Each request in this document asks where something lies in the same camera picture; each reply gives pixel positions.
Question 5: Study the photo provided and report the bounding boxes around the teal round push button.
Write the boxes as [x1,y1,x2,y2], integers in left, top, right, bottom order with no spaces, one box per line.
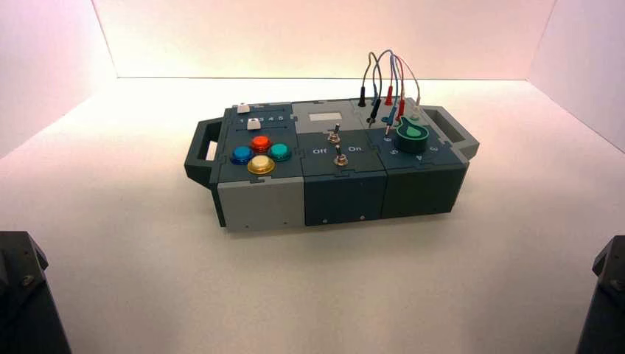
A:
[268,142,293,163]

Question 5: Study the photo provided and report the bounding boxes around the blue plug patch cable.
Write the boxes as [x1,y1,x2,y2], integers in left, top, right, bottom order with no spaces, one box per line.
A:
[371,49,399,136]

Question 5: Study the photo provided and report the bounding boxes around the yellow round push button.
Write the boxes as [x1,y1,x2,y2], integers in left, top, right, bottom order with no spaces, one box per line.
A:
[247,155,277,176]

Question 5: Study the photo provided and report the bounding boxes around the black plug patch cable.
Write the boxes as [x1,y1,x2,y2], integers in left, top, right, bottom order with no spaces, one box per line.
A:
[357,52,383,129]

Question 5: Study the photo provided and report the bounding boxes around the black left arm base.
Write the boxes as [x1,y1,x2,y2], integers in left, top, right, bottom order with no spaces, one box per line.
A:
[0,231,72,354]

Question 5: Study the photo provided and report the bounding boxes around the dark teal grey control box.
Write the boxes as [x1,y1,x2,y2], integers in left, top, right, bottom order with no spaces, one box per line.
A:
[184,100,481,232]

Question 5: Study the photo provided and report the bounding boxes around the red plug patch cable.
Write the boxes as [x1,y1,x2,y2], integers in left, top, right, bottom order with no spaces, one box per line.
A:
[384,55,407,123]

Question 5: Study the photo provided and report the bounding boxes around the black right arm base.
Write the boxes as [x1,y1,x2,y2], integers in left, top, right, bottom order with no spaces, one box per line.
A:
[576,235,625,354]

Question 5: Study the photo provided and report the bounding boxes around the white plug patch cable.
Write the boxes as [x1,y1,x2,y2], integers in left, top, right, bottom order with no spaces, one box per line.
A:
[397,56,423,121]

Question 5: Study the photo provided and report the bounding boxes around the green rotary selector knob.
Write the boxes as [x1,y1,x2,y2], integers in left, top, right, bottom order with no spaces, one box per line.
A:
[394,122,431,154]

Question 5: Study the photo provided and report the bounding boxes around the blue round push button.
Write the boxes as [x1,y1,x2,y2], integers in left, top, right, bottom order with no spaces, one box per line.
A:
[229,145,253,166]

